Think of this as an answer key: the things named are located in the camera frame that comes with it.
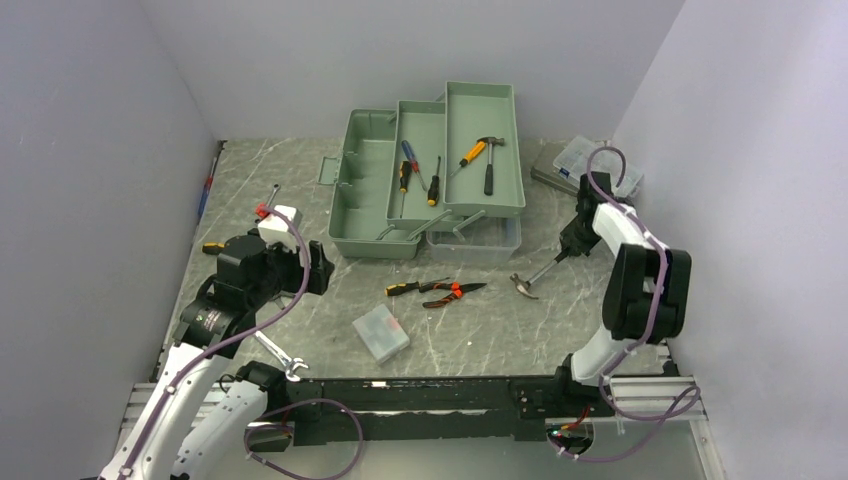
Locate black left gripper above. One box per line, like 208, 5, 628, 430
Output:
248, 235, 333, 308

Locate yellow black handled screwdriver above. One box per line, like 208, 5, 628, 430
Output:
427, 156, 442, 207

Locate yellow black tool handle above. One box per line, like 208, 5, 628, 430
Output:
201, 242, 226, 255

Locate black handled hammer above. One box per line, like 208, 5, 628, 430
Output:
481, 136, 506, 196

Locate small silver wrench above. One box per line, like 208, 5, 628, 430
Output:
265, 183, 280, 207

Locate aluminium frame rail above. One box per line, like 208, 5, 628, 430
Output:
105, 377, 727, 480

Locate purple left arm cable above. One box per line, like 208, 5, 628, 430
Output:
115, 208, 364, 480

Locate orange black long nose pliers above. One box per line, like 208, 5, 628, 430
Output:
418, 281, 486, 309

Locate blue red tool at wall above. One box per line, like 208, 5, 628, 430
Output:
196, 140, 225, 220

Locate silver combination wrench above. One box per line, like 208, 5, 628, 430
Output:
253, 331, 309, 382

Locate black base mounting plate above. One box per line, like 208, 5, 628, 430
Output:
250, 372, 612, 452

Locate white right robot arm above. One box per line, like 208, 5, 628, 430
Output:
550, 172, 692, 415

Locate small clear screw box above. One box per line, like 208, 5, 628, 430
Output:
352, 304, 411, 364

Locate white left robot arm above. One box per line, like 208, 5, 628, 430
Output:
99, 230, 335, 479

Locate orange handled screwdriver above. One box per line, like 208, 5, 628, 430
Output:
450, 138, 487, 177

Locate small yellow black screwdriver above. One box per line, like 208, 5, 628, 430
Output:
384, 279, 453, 297

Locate green toolbox with clear lid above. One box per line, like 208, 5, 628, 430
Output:
319, 81, 526, 264

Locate blue red handled screwdriver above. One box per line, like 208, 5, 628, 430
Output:
401, 140, 428, 191

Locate small claw hammer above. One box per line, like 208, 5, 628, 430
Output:
509, 250, 568, 300

